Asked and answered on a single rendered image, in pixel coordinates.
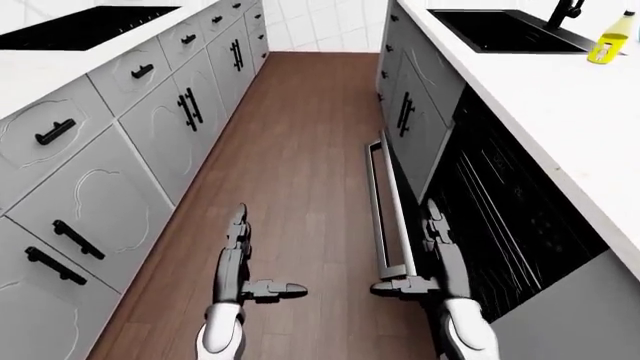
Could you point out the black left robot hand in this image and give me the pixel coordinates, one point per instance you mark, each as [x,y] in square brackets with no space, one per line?
[229,273]

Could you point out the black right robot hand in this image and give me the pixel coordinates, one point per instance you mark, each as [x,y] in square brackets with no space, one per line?
[452,273]

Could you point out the black dishwasher body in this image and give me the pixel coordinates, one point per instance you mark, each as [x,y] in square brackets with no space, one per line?
[505,210]

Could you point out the silver dishwasher door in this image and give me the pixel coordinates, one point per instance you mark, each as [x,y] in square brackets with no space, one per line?
[397,210]

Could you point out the grey cabinet door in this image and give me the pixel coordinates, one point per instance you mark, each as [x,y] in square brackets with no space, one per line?
[155,146]
[210,90]
[35,322]
[225,75]
[110,195]

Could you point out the grey cabinet side panel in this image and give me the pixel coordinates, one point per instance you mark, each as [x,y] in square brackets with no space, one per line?
[575,315]

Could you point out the grey sink cabinet unit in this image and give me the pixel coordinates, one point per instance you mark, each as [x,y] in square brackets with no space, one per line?
[425,123]

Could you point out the long grey cabinet row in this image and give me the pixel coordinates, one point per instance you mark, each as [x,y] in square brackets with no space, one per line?
[150,131]

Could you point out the grey drawer front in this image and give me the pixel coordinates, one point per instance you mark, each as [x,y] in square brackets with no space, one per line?
[45,157]
[175,47]
[225,13]
[247,5]
[120,80]

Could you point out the black kitchen sink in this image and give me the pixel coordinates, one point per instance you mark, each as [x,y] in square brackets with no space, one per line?
[510,33]

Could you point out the black kitchen faucet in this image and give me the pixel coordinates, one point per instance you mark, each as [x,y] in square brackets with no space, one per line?
[562,15]

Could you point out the yellow dish soap bottle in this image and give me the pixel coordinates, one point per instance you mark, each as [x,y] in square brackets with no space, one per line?
[611,41]

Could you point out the black induction cooktop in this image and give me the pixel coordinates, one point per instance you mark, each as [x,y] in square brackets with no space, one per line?
[85,30]

